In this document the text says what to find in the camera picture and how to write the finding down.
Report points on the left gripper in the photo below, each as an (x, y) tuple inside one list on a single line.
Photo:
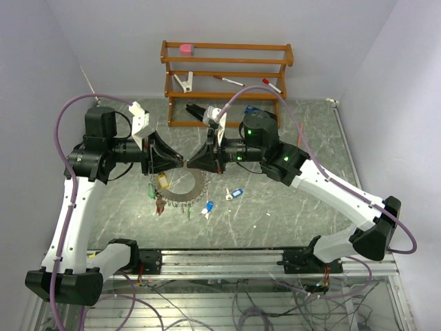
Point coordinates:
[(158, 156)]

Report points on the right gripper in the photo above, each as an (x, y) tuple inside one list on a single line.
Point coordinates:
[(211, 157)]

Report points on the yellow tag key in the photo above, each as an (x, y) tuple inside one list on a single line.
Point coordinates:
[(163, 181)]

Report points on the metal disc keyring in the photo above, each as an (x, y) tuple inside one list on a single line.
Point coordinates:
[(183, 200)]

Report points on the blue tag key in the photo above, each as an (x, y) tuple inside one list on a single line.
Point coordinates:
[(207, 209), (230, 195)]

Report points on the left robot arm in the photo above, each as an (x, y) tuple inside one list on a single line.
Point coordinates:
[(67, 274)]

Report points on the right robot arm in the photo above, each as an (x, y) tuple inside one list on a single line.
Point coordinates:
[(372, 217)]

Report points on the black stapler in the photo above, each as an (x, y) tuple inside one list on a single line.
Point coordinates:
[(196, 111)]

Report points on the blue stapler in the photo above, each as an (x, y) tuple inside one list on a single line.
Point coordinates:
[(250, 108)]

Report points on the white plastic clamp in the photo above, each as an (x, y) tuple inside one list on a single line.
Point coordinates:
[(185, 85)]

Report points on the red-capped marker pen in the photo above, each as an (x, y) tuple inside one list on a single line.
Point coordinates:
[(229, 80)]

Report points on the wooden three-tier rack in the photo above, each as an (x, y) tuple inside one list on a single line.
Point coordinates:
[(245, 63)]

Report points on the red-capped white marker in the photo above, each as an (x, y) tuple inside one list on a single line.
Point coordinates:
[(267, 82)]

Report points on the orange pencil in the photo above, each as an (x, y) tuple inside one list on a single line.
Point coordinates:
[(299, 140)]

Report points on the pink eraser block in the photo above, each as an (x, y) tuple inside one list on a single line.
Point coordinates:
[(186, 49)]

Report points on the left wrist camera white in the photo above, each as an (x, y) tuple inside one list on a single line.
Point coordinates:
[(141, 127)]

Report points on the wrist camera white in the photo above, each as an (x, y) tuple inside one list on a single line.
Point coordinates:
[(141, 127), (219, 118)]

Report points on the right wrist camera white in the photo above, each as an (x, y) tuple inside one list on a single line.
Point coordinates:
[(219, 118)]

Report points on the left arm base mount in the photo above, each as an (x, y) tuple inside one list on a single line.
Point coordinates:
[(148, 262)]

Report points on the aluminium frame rail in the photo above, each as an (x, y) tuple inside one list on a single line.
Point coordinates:
[(253, 264)]

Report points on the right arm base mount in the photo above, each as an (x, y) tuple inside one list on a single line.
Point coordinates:
[(299, 260)]

